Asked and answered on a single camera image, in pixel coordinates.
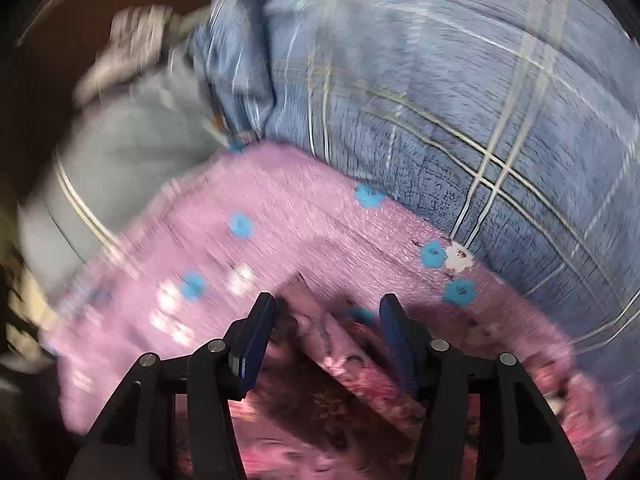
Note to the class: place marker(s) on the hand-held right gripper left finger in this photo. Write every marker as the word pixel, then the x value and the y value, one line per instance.
pixel 254 347

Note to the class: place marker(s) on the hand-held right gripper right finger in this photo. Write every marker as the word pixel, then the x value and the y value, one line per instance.
pixel 398 347

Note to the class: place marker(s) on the maroon floral garment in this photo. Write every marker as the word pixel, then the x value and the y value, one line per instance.
pixel 325 375

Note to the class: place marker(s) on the lilac flower-print cloth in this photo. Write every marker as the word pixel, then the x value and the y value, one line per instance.
pixel 300 210

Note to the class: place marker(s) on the grey striped cloth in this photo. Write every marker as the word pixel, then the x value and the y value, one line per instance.
pixel 125 160

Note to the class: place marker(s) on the grey white patterned cloth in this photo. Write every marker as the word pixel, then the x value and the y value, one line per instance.
pixel 130 35

